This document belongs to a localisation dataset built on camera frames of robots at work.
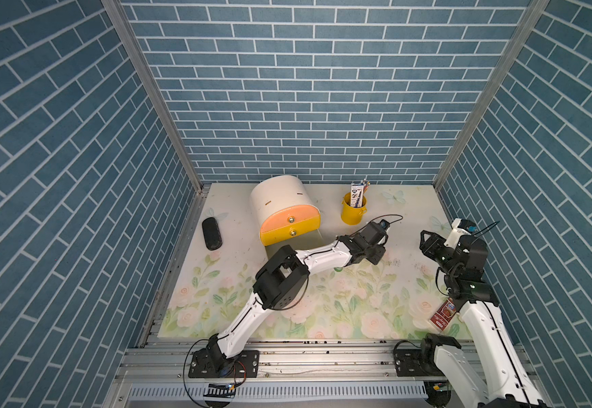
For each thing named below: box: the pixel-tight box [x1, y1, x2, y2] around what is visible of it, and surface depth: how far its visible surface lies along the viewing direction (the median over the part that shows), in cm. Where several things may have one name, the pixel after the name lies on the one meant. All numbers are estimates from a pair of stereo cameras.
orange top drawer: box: [260, 204, 320, 233], surface depth 83 cm
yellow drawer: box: [260, 215, 321, 246], surface depth 89 cm
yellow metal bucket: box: [341, 192, 368, 226], surface depth 104 cm
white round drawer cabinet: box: [249, 174, 327, 248], surface depth 89 cm
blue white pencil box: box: [349, 185, 365, 209], surface depth 101 cm
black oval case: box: [201, 216, 223, 251], surface depth 101 cm
